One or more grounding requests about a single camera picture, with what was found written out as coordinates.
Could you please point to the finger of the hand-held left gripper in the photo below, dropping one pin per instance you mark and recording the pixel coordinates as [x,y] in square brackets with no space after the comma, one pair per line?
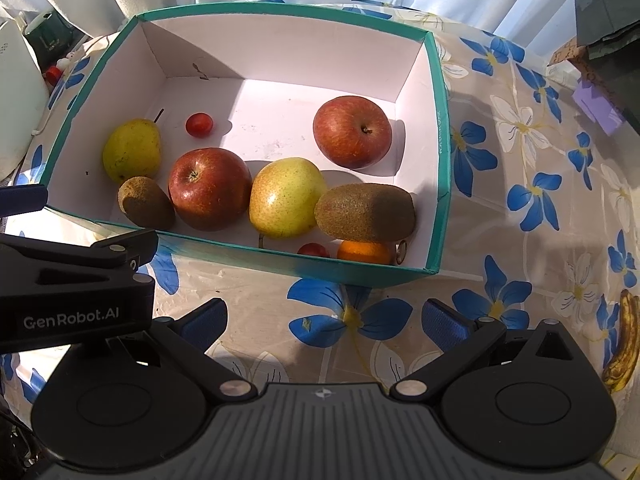
[22,200]
[60,257]

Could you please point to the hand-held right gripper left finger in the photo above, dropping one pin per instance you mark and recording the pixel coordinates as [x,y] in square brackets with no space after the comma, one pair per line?
[205,325]

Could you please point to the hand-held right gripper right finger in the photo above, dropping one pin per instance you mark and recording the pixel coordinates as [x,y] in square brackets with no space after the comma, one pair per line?
[445,325]

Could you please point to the small brown kiwi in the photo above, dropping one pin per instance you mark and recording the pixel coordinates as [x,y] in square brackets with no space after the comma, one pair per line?
[146,202]

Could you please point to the orange mandarin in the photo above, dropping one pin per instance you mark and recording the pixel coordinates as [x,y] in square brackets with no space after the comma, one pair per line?
[365,253]

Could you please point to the small yellow pear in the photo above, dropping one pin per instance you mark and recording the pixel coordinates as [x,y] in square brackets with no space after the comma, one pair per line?
[132,150]

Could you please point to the red apple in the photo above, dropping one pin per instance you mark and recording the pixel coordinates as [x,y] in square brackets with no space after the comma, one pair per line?
[210,190]
[352,132]

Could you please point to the large brown kiwi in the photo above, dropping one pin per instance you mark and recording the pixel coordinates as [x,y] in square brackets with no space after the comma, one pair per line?
[365,212]

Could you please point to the large yellow pear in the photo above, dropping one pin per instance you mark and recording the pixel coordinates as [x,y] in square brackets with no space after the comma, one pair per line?
[285,197]

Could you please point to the teal cardboard box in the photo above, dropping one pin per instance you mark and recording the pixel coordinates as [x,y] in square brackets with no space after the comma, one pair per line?
[280,95]

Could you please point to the white appliance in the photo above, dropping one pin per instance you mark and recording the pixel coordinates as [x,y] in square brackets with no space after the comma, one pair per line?
[15,110]

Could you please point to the blue floral tablecloth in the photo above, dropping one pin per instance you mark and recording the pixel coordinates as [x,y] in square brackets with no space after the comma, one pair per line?
[500,220]

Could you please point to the small red white figurine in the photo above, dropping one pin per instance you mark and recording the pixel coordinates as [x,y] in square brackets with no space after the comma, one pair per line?
[55,72]

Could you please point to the dark green mug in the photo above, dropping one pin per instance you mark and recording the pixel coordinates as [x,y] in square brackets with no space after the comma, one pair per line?
[52,32]

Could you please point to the overripe brown banana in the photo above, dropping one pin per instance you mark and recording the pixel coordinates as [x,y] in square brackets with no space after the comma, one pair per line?
[625,345]

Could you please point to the purple box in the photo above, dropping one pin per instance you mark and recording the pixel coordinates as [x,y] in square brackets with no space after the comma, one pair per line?
[597,105]

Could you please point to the brown patterned hanging bag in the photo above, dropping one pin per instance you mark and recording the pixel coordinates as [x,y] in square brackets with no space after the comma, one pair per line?
[570,60]

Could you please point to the dark green hanging bag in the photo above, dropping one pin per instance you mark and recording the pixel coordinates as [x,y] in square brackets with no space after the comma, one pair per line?
[610,10]

